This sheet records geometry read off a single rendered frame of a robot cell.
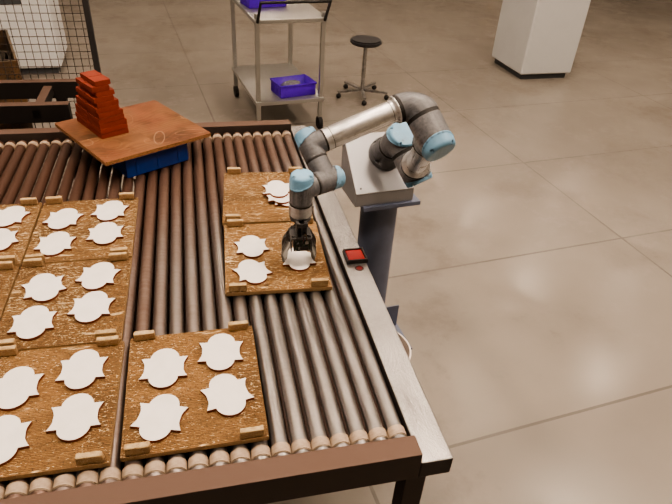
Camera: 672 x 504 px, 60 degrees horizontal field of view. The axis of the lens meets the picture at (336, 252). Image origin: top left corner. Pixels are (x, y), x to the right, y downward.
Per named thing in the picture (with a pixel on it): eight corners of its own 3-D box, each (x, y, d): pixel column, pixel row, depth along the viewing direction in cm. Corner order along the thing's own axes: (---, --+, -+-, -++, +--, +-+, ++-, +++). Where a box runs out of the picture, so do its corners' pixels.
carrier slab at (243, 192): (304, 174, 261) (304, 171, 261) (313, 223, 228) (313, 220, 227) (224, 175, 257) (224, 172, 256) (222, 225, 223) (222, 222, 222)
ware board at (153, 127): (155, 103, 294) (154, 99, 293) (211, 136, 265) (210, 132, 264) (55, 126, 265) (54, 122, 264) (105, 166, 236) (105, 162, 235)
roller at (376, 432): (280, 138, 303) (280, 129, 300) (390, 455, 149) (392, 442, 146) (271, 138, 302) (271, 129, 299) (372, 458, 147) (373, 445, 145)
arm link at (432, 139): (415, 150, 245) (442, 101, 191) (431, 182, 243) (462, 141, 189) (389, 162, 244) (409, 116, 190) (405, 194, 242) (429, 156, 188)
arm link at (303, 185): (321, 175, 181) (298, 182, 177) (319, 204, 188) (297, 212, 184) (306, 164, 186) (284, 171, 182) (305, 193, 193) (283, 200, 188)
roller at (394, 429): (290, 137, 304) (290, 129, 301) (409, 452, 150) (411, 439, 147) (280, 138, 303) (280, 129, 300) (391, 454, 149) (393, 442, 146)
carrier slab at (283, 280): (315, 224, 228) (315, 221, 227) (332, 290, 195) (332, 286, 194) (224, 228, 222) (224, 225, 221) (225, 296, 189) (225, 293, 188)
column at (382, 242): (383, 304, 334) (402, 167, 284) (412, 349, 305) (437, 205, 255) (320, 315, 323) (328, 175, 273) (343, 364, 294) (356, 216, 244)
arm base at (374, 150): (398, 138, 258) (407, 128, 248) (403, 170, 255) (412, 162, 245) (366, 138, 254) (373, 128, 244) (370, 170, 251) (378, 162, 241)
